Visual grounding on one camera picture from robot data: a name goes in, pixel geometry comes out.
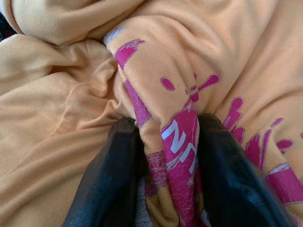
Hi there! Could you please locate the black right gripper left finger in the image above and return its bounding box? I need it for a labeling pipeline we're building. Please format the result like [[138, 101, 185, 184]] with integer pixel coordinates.
[[62, 117, 151, 227]]

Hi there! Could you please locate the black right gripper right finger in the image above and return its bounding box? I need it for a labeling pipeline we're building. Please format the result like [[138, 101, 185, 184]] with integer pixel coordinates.
[[196, 113, 294, 227]]

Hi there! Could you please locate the orange shirt with pink print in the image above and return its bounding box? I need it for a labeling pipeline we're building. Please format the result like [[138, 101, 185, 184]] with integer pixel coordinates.
[[0, 0, 303, 227]]

